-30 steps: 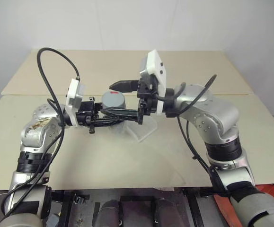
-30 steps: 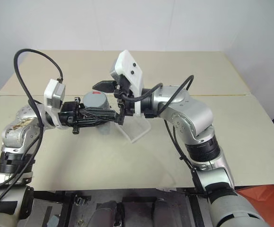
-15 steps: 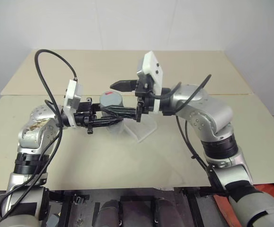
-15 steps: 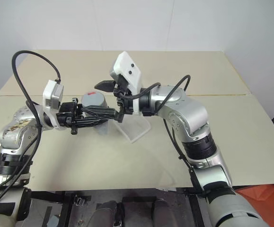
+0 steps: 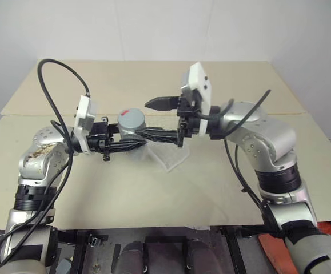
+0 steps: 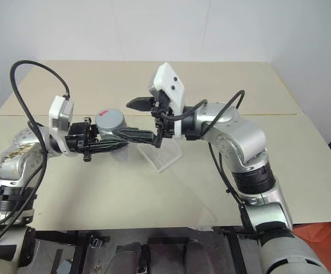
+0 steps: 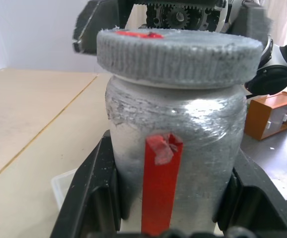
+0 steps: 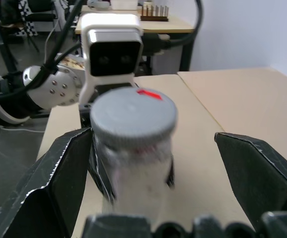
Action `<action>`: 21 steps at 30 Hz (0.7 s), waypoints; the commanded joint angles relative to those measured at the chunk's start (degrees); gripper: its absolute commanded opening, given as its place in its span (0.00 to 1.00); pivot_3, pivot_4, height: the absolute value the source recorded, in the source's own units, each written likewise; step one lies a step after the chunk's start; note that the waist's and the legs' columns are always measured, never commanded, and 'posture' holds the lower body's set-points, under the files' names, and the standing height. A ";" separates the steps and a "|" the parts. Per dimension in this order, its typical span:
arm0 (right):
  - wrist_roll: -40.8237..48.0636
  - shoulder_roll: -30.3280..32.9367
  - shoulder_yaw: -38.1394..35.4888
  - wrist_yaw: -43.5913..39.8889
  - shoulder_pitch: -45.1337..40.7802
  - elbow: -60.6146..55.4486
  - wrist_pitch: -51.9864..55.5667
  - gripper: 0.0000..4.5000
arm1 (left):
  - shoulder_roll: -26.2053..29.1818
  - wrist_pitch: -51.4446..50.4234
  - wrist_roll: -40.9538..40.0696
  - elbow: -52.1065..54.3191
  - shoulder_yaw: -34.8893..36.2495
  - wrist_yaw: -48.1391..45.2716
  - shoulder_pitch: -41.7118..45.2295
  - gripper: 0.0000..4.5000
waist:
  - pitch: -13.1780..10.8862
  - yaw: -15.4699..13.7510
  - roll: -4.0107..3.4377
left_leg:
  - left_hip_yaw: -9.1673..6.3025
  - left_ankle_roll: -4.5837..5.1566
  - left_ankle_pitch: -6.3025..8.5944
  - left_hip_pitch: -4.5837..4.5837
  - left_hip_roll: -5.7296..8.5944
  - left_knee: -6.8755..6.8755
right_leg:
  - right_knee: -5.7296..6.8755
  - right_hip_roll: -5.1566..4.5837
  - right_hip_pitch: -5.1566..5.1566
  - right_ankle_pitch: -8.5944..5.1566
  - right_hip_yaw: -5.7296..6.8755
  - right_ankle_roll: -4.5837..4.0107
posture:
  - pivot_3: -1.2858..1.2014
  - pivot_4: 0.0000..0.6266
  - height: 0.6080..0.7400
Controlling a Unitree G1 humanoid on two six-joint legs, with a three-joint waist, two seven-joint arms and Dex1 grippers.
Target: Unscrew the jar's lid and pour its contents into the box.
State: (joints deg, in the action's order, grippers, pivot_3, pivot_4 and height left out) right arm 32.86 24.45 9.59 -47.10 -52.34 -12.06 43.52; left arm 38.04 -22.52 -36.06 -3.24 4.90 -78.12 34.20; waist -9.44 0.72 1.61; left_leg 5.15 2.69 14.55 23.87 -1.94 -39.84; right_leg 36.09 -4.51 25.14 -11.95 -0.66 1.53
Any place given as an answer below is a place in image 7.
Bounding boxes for finger of the foam-padded right gripper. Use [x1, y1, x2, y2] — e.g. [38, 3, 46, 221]
[229, 5, 273, 43]
[72, 0, 134, 55]

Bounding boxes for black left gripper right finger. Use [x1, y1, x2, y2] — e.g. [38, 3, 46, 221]
[212, 146, 287, 238]

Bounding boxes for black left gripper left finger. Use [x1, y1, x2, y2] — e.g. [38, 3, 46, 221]
[50, 130, 123, 238]

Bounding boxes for grey ribbed jar lid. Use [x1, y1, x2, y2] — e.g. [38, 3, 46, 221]
[96, 28, 264, 89]

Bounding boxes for grey jar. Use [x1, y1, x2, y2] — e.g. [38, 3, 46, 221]
[104, 75, 248, 234]

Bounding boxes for clear plastic box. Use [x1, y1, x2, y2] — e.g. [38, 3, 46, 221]
[51, 168, 79, 210]

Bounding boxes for orange wooden box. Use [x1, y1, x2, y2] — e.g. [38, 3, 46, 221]
[243, 91, 287, 141]

